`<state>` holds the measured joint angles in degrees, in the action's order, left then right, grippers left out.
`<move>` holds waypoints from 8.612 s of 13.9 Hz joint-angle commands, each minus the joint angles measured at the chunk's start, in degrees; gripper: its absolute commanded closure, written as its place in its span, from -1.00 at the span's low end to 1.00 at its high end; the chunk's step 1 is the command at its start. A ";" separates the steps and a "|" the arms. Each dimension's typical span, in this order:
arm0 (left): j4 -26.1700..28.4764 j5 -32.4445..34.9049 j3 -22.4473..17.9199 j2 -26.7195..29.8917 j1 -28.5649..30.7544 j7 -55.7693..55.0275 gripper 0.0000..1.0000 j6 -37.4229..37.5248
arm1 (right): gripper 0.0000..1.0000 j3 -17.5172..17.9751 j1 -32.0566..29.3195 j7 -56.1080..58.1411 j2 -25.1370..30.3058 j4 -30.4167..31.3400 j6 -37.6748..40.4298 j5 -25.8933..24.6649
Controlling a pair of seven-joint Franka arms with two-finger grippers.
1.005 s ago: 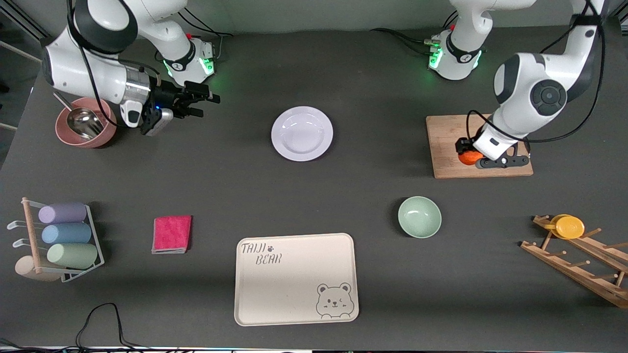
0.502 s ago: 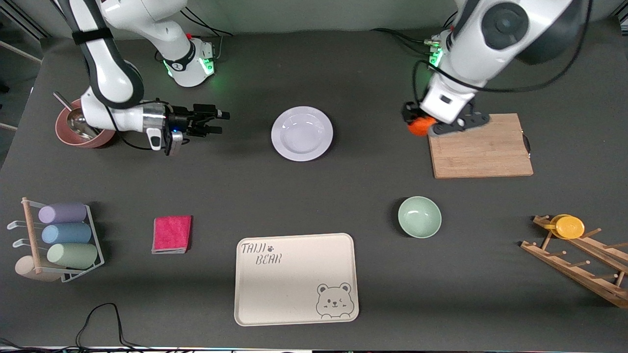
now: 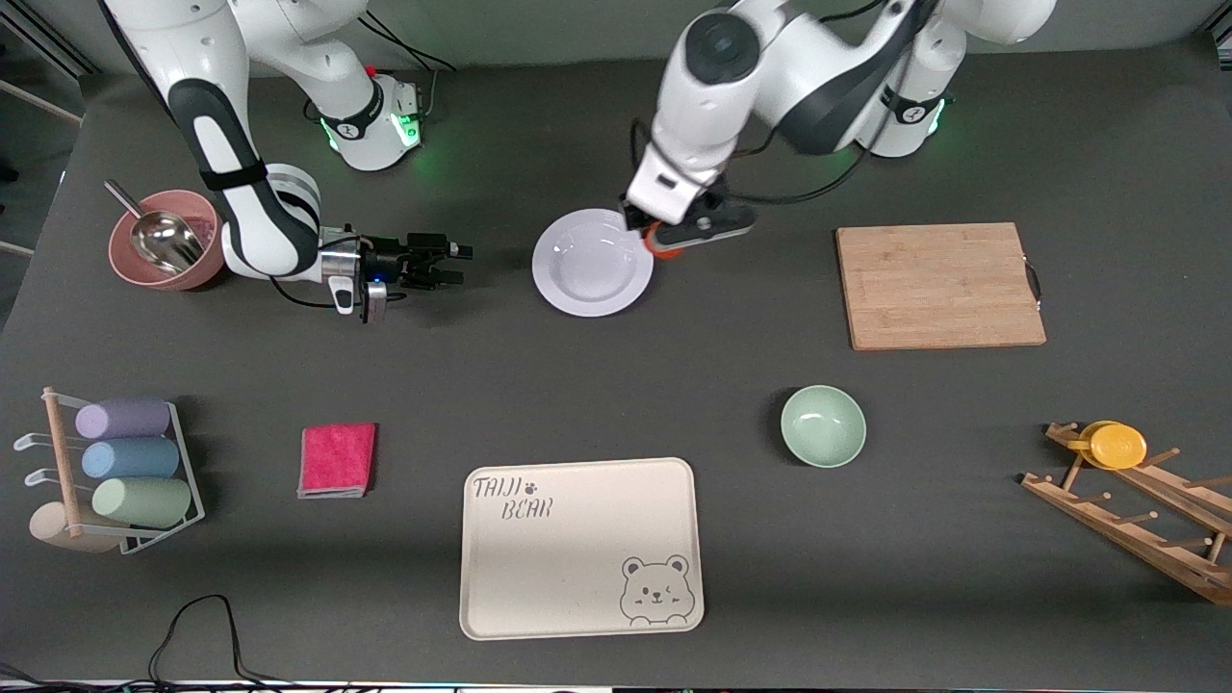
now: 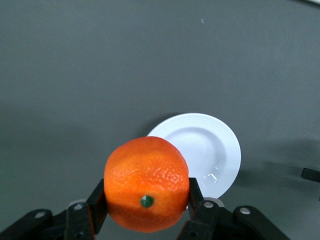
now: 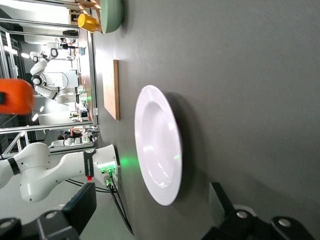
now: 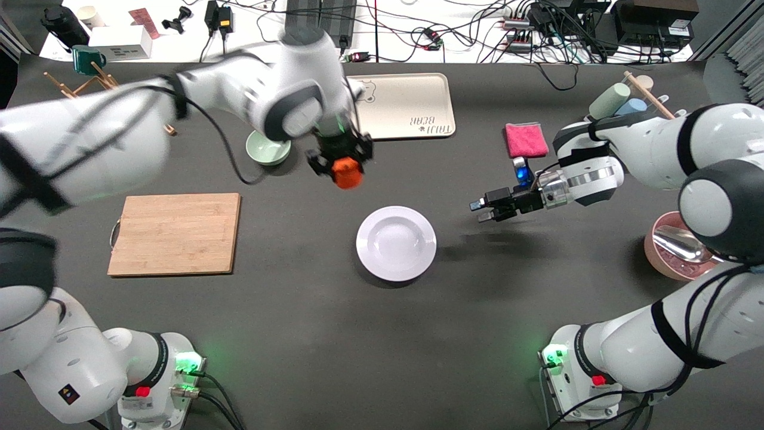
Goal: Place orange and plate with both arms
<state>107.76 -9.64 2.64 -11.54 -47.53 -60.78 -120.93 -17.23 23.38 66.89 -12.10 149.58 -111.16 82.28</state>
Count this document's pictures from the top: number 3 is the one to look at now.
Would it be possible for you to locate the white round plate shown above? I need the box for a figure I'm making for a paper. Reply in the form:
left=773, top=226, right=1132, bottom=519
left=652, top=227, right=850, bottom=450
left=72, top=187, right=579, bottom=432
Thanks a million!
left=531, top=208, right=656, bottom=319

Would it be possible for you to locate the pink folded cloth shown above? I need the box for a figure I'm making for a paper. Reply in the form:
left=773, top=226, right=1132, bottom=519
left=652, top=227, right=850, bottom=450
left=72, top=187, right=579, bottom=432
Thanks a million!
left=296, top=423, right=378, bottom=500

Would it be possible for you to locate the metal scoop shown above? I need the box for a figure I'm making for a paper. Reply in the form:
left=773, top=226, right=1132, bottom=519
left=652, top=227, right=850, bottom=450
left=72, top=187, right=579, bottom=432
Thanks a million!
left=104, top=179, right=206, bottom=273

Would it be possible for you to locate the bamboo cutting board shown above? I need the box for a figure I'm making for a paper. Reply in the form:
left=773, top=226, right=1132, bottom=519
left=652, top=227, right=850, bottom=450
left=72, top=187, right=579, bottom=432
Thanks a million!
left=834, top=222, right=1048, bottom=351

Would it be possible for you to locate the pink bowl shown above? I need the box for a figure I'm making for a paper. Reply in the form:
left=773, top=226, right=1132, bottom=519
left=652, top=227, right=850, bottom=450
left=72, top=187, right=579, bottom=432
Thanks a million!
left=108, top=189, right=228, bottom=292

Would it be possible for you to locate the pale green bowl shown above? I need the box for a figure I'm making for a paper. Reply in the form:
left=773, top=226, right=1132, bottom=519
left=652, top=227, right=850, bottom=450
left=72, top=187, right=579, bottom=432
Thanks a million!
left=780, top=385, right=867, bottom=470

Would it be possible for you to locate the purple cup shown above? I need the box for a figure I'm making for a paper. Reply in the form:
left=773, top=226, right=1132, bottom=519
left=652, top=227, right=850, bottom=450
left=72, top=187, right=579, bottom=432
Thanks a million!
left=75, top=398, right=172, bottom=441

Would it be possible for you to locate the beige bear print tray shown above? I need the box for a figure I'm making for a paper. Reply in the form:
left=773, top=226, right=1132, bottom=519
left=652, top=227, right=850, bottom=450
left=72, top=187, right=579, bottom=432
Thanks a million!
left=459, top=457, right=706, bottom=642

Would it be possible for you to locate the blue cup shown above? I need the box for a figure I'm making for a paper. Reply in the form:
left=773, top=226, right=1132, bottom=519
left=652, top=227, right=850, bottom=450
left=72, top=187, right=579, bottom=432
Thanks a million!
left=81, top=438, right=181, bottom=480

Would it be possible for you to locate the green cup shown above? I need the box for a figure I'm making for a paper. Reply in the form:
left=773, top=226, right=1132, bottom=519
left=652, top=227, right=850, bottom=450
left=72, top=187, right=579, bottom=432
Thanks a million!
left=91, top=477, right=193, bottom=528

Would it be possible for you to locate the light wooden furniture bar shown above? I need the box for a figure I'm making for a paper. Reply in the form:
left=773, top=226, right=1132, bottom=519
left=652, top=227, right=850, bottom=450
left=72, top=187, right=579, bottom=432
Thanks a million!
left=0, top=77, right=84, bottom=126

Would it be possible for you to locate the beige cup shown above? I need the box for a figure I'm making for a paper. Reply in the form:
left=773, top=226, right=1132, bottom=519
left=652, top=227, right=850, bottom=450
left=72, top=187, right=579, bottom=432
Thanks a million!
left=29, top=501, right=121, bottom=554

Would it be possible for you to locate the yellow mug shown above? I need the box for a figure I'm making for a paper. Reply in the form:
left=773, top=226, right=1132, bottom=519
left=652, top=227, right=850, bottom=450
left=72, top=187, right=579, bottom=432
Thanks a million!
left=1066, top=421, right=1148, bottom=471

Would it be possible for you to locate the wooden peg mug rack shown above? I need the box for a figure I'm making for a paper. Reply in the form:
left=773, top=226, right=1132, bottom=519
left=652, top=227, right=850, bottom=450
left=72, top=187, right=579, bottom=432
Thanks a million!
left=1020, top=421, right=1232, bottom=607

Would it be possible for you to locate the black right arm base cable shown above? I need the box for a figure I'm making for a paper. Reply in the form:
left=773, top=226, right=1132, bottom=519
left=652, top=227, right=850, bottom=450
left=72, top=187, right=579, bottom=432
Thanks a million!
left=356, top=10, right=458, bottom=73

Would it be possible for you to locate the white wire cup rack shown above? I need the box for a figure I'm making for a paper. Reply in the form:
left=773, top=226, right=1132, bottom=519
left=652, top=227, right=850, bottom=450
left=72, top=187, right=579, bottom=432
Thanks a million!
left=13, top=387, right=206, bottom=556

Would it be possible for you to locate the black looped floor cable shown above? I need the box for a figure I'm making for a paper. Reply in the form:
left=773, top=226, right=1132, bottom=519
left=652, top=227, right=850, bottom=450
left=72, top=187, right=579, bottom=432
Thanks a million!
left=147, top=594, right=290, bottom=686

